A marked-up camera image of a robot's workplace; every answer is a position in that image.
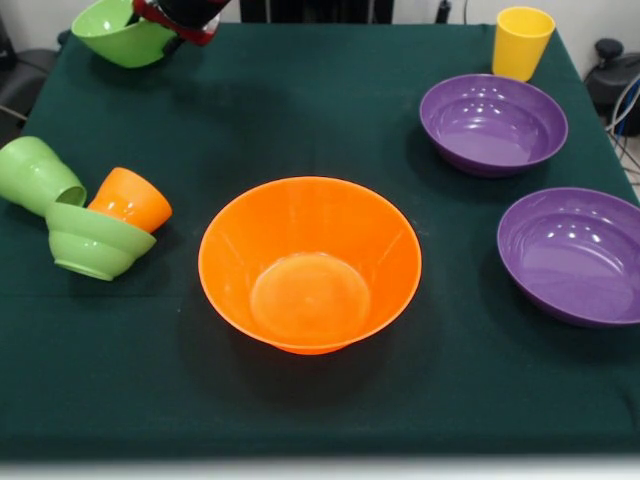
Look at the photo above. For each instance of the green cup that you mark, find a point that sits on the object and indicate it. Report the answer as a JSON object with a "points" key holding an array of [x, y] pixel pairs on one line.
{"points": [[35, 175]]}

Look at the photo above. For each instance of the large orange bowl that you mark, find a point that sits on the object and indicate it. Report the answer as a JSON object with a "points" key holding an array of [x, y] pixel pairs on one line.
{"points": [[310, 225]]}

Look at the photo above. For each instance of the purple bowl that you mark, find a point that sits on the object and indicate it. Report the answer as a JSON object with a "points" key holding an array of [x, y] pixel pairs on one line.
{"points": [[575, 265], [492, 135]]}

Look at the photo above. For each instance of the small green bowl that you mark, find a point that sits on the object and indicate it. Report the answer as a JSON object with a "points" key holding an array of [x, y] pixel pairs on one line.
{"points": [[95, 245]]}

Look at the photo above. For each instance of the orange cup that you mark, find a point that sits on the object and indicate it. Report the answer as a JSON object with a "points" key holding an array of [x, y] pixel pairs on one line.
{"points": [[135, 200]]}

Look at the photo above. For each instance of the large green bowl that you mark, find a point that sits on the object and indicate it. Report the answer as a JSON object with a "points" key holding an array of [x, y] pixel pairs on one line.
{"points": [[125, 45]]}

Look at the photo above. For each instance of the yellow cup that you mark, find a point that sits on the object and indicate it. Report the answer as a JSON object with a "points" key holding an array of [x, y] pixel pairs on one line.
{"points": [[520, 50]]}

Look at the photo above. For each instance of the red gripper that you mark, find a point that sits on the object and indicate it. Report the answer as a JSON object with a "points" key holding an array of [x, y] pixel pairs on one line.
{"points": [[185, 30]]}

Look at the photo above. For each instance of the grey black machine base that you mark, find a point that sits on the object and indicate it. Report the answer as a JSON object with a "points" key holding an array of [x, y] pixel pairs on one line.
{"points": [[25, 75], [617, 80]]}

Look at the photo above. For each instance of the dark green tablecloth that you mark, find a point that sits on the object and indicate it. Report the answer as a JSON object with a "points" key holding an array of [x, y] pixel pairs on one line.
{"points": [[320, 400]]}

